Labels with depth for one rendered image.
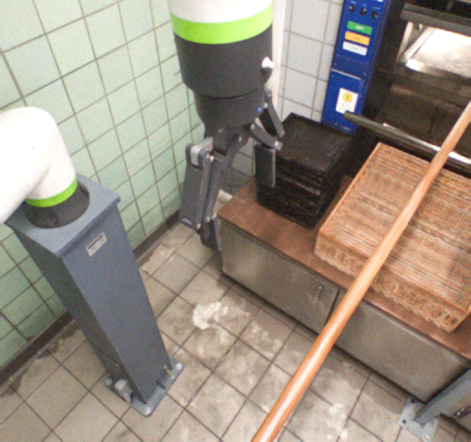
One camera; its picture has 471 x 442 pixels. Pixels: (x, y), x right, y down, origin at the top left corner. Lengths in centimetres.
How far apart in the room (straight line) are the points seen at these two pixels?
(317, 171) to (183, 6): 118
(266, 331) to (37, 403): 109
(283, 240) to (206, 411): 83
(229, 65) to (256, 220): 139
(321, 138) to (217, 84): 129
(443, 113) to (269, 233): 80
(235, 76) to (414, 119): 136
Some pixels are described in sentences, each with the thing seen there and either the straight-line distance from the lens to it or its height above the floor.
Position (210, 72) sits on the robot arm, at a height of 173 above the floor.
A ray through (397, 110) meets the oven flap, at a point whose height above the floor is 101.
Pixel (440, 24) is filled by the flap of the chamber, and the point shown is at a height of 140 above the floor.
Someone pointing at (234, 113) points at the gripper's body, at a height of 168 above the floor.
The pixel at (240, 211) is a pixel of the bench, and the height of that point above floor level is 58.
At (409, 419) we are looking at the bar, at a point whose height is 1.
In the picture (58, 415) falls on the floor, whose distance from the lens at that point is 212.
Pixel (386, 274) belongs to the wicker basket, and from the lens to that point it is 152.
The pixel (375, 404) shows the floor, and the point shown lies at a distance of 207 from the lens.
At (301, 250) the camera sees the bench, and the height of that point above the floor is 58.
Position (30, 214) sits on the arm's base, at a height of 123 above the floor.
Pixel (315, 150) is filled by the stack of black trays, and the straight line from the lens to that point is 159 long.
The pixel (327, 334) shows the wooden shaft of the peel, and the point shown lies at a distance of 79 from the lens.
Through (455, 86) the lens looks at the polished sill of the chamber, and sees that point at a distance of 160.
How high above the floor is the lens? 191
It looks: 48 degrees down
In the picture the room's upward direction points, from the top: straight up
